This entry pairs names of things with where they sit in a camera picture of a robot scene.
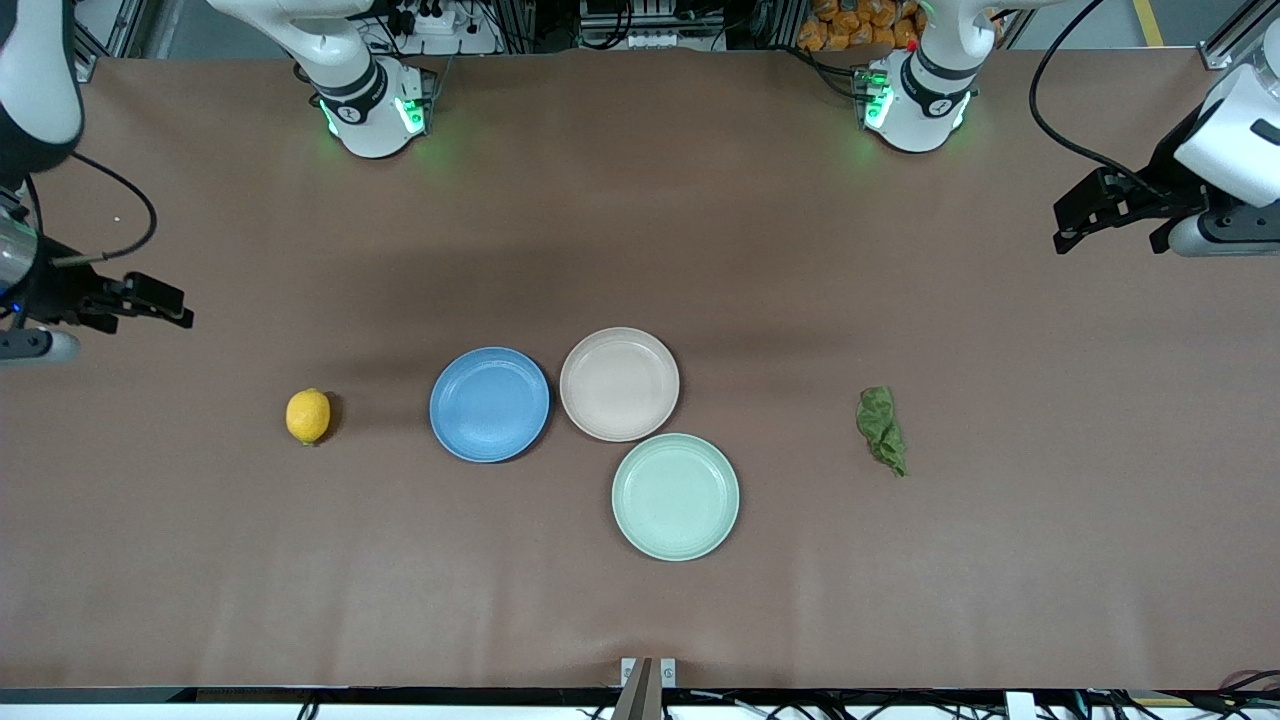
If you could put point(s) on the beige round plate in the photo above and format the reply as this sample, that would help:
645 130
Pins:
619 384

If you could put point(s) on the black table edge rail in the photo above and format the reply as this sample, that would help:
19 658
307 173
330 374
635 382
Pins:
300 694

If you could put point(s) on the metal table edge bracket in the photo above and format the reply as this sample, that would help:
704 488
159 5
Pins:
648 685

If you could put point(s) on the brown table cover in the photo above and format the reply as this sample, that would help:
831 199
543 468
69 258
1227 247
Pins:
640 230

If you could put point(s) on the bag of orange snacks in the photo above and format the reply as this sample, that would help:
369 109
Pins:
850 25

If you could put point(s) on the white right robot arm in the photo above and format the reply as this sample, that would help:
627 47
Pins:
365 110

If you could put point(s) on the green lettuce leaf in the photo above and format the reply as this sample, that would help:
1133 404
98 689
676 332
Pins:
882 430

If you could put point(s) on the white power strip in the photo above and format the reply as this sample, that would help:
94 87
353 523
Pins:
432 20

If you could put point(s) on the mint green round plate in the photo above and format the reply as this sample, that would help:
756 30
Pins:
675 497

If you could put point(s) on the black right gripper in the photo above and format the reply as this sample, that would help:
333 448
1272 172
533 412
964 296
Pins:
52 294

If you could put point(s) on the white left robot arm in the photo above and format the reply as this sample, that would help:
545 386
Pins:
1235 140

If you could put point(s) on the blue round plate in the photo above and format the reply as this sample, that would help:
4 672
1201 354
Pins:
489 405

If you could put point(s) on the yellow lemon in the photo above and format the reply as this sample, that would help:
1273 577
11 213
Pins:
308 416

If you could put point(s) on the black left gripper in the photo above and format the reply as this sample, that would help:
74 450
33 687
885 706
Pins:
1166 170

